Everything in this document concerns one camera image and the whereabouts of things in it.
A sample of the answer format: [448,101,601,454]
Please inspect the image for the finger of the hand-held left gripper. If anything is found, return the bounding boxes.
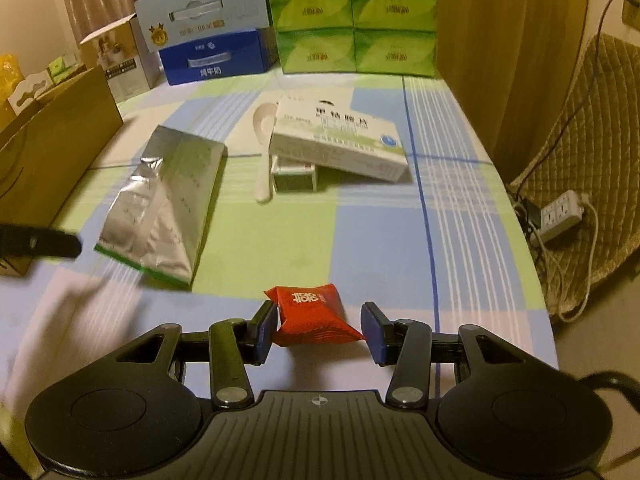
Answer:
[0,224,84,261]

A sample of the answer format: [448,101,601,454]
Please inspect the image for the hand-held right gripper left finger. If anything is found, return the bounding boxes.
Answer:
[115,301,277,409]

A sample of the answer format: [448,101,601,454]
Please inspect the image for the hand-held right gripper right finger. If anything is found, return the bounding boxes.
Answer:
[361,301,527,408]

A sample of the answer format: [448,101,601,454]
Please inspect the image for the red candy packet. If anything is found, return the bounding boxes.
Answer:
[264,283,366,349]

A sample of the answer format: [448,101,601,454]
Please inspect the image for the brown cardboard box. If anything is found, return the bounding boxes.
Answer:
[0,65,125,277]

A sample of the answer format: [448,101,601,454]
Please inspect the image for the silver foil bag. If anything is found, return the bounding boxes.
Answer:
[94,125,229,292]

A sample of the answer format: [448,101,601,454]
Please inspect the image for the white plastic spoon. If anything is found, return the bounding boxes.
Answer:
[252,102,282,205]

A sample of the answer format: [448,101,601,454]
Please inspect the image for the large white medicine box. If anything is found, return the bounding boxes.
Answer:
[269,92,409,184]

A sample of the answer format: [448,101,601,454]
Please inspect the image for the checkered cloth-covered desktop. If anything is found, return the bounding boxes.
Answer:
[0,67,561,461]

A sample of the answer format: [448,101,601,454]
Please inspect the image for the yellow plastic bag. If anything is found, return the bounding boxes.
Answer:
[0,54,27,112]

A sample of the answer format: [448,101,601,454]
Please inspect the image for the small green packets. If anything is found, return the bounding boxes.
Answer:
[47,56,87,86]

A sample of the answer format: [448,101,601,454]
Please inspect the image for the white product box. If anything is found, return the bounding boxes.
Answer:
[80,14,162,106]

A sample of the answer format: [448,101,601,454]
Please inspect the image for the black power adapter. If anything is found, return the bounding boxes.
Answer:
[524,202,545,232]

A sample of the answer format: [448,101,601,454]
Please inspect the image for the white power strip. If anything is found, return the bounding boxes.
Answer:
[529,190,587,247]

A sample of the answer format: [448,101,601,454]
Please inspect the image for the dark blue milk carton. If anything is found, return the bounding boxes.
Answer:
[159,27,281,87]

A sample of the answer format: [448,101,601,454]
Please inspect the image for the chair with quilted cover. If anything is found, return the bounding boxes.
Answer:
[505,34,640,317]

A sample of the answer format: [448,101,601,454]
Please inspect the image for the light blue milk carton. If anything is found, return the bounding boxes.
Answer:
[134,0,275,54]

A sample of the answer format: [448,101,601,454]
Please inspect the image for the wooden wardrobe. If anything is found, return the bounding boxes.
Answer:
[434,0,595,182]

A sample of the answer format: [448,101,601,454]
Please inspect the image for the stack of green tissue packs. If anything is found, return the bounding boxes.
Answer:
[262,0,440,79]

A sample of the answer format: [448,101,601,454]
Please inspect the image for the cardboard carton with handle cutout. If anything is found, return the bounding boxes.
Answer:
[7,67,57,128]

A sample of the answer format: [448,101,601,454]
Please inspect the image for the white power strip cable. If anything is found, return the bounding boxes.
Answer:
[536,200,602,324]

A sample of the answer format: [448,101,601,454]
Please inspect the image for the dark charger cable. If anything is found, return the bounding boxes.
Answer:
[510,0,627,201]

